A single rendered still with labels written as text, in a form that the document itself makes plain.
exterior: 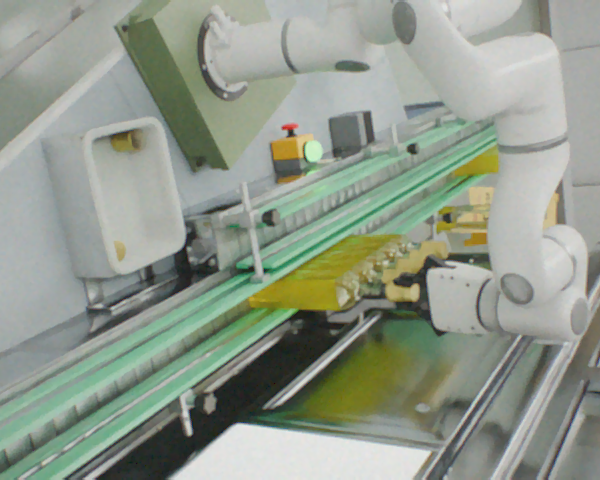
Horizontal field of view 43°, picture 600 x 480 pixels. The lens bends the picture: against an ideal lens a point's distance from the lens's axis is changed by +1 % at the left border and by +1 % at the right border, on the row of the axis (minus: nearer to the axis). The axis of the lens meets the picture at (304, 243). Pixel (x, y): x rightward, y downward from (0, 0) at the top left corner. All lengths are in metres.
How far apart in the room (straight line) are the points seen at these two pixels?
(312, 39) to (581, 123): 5.99
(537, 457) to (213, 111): 0.78
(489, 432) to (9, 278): 0.70
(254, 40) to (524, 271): 0.62
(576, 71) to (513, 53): 6.19
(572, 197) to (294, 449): 6.36
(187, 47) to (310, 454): 0.70
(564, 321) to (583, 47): 6.12
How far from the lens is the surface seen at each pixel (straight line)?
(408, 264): 1.32
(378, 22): 1.13
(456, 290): 1.13
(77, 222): 1.19
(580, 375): 1.25
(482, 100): 0.90
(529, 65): 0.93
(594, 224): 7.32
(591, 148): 7.17
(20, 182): 1.17
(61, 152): 1.18
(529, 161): 0.96
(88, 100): 1.28
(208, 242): 1.28
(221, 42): 1.35
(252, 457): 1.07
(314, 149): 1.62
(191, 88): 1.33
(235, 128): 1.41
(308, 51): 1.26
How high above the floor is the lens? 1.68
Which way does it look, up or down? 32 degrees down
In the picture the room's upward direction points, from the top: 89 degrees clockwise
